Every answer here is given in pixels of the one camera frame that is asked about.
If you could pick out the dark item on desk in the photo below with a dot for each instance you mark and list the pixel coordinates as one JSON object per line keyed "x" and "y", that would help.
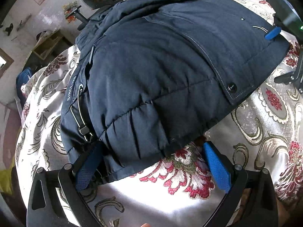
{"x": 41, "y": 36}

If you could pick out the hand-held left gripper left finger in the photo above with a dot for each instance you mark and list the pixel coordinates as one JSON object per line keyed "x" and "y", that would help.
{"x": 88, "y": 170}

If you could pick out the floral satin blanket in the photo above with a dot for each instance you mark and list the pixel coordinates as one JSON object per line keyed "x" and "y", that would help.
{"x": 165, "y": 205}

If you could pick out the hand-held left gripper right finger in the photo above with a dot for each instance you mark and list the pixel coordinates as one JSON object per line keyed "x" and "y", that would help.
{"x": 217, "y": 167}

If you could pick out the yellow cloth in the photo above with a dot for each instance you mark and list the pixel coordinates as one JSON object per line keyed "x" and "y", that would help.
{"x": 6, "y": 181}

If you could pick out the brown wooden desk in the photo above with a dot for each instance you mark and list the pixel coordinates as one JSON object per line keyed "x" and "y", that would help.
{"x": 51, "y": 46}

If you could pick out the window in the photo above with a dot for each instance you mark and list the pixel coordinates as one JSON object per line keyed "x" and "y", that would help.
{"x": 6, "y": 62}

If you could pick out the flower wall sticker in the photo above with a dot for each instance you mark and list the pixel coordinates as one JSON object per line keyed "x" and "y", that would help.
{"x": 70, "y": 10}

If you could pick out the grey wall strip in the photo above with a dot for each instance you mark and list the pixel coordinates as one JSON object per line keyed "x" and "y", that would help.
{"x": 23, "y": 23}

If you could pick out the black wall hook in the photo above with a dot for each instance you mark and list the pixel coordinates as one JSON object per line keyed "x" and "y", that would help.
{"x": 9, "y": 29}

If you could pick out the navy blue padded jacket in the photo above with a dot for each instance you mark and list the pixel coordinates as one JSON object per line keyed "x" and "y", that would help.
{"x": 153, "y": 75}

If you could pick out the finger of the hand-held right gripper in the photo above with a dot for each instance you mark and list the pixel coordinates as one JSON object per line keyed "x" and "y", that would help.
{"x": 272, "y": 33}
{"x": 297, "y": 76}

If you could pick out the blue backpack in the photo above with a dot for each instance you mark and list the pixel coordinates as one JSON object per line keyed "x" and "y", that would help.
{"x": 23, "y": 79}

